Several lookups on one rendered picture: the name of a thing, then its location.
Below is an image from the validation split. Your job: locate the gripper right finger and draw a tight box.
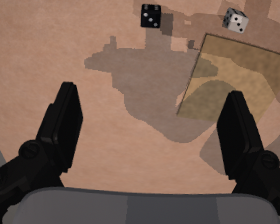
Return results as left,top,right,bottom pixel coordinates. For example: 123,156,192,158
217,90,280,216

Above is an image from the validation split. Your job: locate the tan flat mat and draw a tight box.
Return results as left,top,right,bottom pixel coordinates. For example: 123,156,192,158
177,33,280,124

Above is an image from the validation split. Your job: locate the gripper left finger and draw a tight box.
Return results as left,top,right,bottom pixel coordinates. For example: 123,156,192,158
0,82,83,224

